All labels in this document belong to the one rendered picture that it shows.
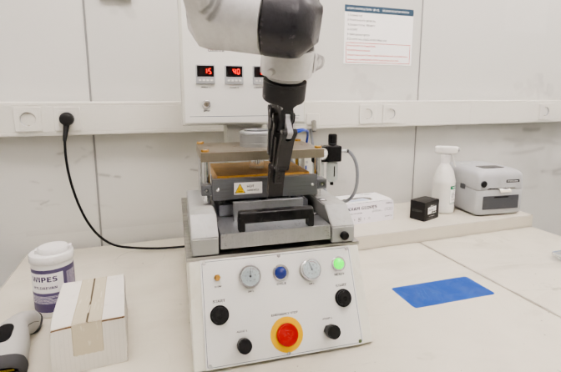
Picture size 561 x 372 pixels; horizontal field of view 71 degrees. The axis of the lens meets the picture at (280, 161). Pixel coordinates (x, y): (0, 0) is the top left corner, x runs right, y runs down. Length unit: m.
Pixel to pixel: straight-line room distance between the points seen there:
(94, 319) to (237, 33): 0.54
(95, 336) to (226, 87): 0.62
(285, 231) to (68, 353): 0.43
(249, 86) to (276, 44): 0.51
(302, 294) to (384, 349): 0.19
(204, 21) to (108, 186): 0.92
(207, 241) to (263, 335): 0.20
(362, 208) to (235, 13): 0.97
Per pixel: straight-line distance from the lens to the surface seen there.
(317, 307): 0.81
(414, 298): 1.04
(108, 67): 1.36
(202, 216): 0.78
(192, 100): 1.03
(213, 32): 0.57
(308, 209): 0.78
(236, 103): 1.04
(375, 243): 1.31
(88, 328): 0.81
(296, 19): 0.53
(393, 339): 0.89
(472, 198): 1.60
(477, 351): 0.90
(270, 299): 0.78
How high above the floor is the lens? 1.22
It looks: 9 degrees down
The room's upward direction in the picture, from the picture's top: straight up
